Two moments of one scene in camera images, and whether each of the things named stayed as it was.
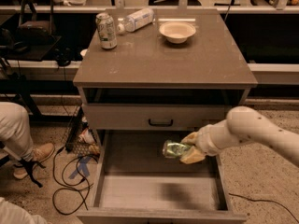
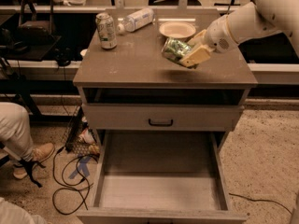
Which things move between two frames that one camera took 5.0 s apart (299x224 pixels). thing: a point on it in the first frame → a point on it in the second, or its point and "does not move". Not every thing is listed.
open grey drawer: [135, 184] does not move
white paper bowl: [177, 32] does not move
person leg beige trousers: [14, 129] does not move
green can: [174, 149] → [175, 49]
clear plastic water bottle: [135, 21] does not move
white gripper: [205, 140] → [218, 36]
